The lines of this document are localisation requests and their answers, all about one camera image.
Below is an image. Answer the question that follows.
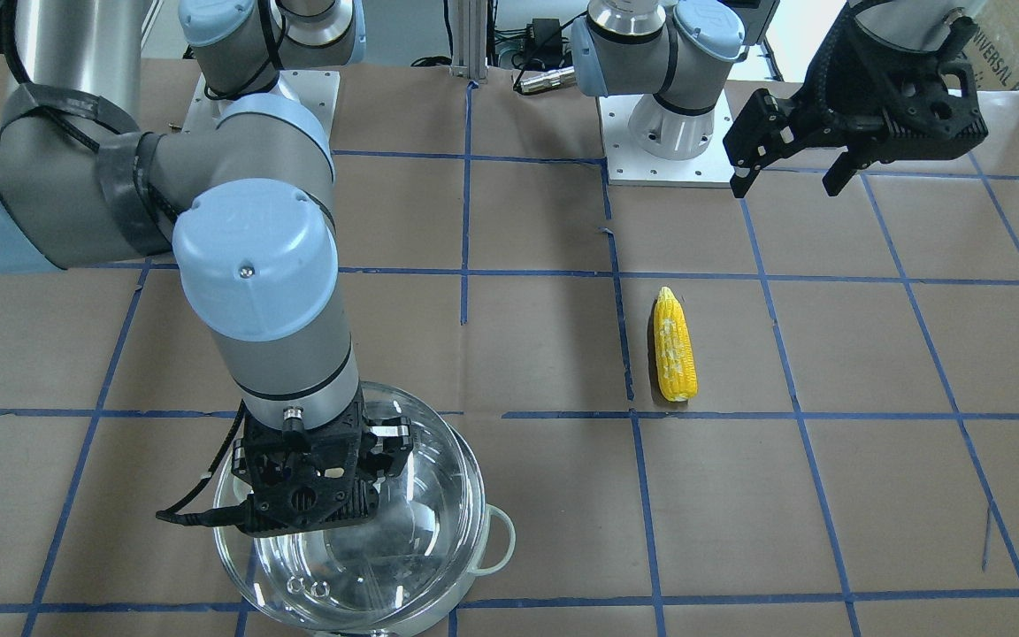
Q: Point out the glass pot lid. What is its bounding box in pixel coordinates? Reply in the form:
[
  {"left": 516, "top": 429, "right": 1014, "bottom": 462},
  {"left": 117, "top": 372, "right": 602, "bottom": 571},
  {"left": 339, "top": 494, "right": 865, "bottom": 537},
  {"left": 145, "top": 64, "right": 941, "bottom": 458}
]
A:
[{"left": 212, "top": 382, "right": 486, "bottom": 634}]

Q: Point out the pale green cooking pot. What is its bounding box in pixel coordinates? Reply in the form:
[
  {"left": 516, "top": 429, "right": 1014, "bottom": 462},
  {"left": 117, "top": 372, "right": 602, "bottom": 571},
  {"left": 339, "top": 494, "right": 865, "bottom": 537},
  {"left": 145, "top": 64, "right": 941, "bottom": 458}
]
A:
[{"left": 212, "top": 382, "right": 517, "bottom": 637}]

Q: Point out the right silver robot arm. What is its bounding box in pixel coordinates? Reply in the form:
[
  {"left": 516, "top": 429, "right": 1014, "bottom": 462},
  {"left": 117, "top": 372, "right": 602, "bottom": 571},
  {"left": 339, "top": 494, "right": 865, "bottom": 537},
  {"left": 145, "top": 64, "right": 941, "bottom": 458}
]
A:
[{"left": 0, "top": 1, "right": 413, "bottom": 539}]

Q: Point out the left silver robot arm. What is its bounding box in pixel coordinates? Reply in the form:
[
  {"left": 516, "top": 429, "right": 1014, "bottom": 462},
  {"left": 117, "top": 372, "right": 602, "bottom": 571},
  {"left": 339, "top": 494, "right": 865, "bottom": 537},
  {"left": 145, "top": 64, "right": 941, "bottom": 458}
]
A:
[{"left": 570, "top": 1, "right": 988, "bottom": 198}]

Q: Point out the aluminium frame post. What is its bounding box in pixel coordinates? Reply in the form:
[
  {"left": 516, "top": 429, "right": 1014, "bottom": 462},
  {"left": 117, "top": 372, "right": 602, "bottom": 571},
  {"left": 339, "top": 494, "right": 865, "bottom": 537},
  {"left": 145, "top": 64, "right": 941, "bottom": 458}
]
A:
[{"left": 443, "top": 1, "right": 493, "bottom": 85}]

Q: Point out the black power adapter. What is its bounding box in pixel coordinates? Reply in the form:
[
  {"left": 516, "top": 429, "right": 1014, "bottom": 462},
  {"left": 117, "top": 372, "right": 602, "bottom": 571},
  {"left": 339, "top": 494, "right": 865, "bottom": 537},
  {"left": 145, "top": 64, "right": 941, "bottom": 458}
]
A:
[{"left": 525, "top": 18, "right": 564, "bottom": 65}]

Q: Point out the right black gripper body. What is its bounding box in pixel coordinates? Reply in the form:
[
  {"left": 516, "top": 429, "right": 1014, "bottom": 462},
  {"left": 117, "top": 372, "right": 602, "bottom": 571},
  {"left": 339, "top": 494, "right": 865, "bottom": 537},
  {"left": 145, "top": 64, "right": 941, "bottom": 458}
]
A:
[{"left": 232, "top": 394, "right": 413, "bottom": 539}]

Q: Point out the yellow corn cob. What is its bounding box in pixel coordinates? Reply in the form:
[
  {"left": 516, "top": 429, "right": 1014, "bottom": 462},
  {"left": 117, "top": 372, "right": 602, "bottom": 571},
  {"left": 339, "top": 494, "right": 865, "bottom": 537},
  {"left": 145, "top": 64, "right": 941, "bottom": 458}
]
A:
[{"left": 652, "top": 286, "right": 699, "bottom": 403}]

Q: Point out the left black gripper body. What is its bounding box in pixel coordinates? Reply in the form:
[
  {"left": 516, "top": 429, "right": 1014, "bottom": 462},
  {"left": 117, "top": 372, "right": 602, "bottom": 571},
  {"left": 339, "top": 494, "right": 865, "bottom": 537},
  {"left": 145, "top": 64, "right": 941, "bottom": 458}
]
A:
[{"left": 793, "top": 1, "right": 988, "bottom": 165}]

